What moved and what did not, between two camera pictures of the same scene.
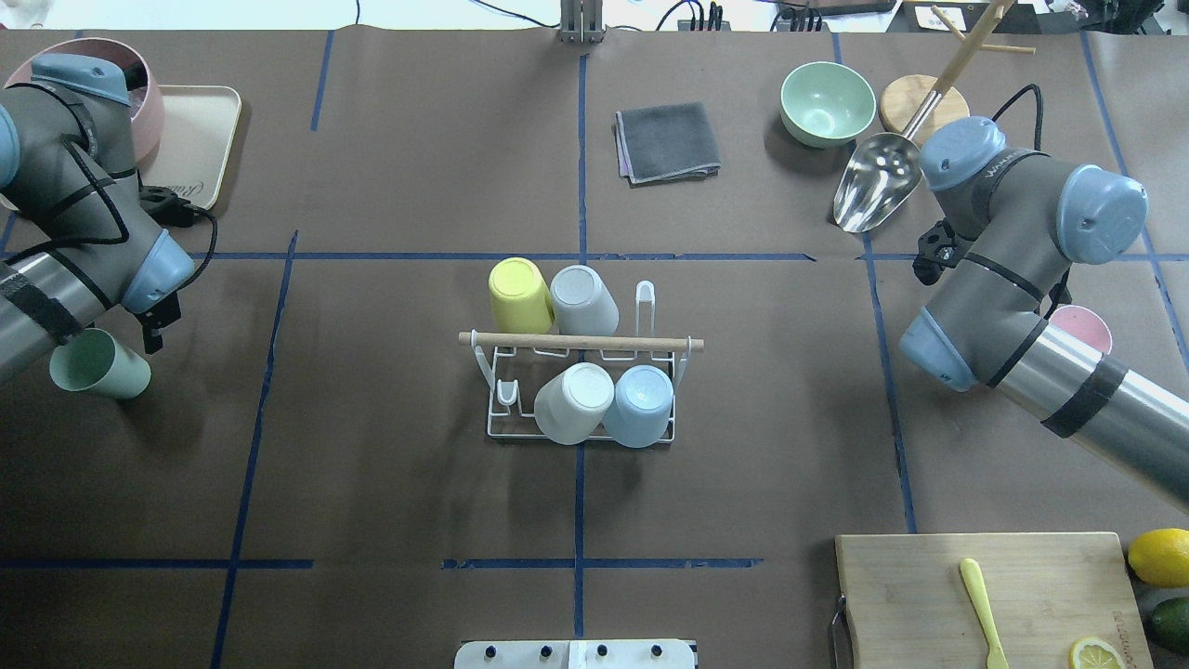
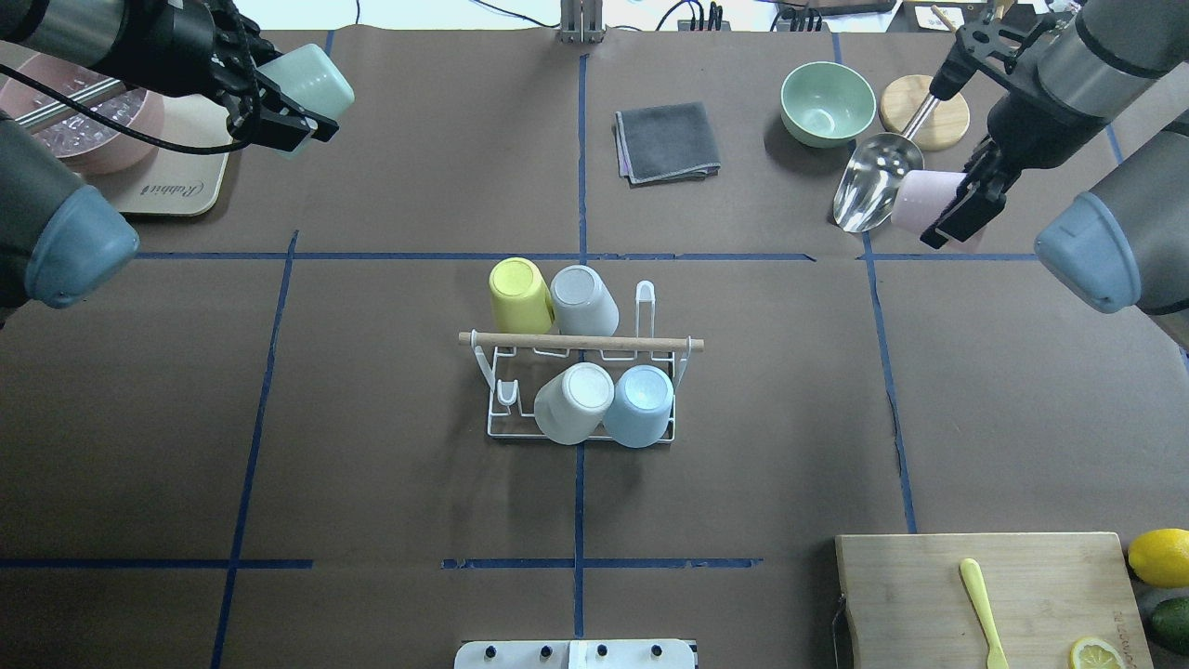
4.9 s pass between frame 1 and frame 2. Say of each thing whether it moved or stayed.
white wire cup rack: stayed
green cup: moved
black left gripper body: moved
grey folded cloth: stayed
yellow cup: stayed
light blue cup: stayed
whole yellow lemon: stayed
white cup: stayed
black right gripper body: moved
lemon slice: stayed
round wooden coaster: stayed
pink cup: moved
